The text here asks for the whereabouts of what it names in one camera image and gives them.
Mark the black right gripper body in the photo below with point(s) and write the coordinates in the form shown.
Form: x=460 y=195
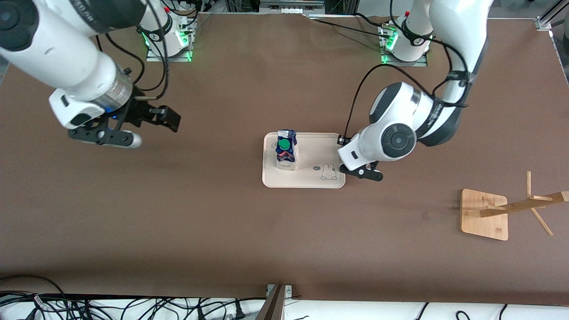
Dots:
x=138 y=110

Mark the blue white milk carton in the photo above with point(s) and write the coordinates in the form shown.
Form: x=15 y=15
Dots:
x=286 y=155

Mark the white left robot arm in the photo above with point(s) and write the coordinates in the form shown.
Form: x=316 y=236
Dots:
x=395 y=133

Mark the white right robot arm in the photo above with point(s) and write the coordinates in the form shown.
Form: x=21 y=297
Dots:
x=53 y=53

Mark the white rabbit print tray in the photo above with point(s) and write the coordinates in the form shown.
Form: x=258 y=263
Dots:
x=306 y=178

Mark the grey metal box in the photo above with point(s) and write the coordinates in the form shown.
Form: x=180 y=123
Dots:
x=291 y=6

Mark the dark metal beam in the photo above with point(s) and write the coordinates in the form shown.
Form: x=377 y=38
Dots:
x=272 y=309

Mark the wooden mug rack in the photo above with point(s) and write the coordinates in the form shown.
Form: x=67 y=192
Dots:
x=482 y=222

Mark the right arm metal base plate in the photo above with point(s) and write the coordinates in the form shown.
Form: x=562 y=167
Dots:
x=171 y=58

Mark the small metal bracket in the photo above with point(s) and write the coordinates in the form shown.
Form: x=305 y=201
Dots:
x=289 y=291

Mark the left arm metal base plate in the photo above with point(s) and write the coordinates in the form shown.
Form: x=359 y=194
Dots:
x=404 y=63

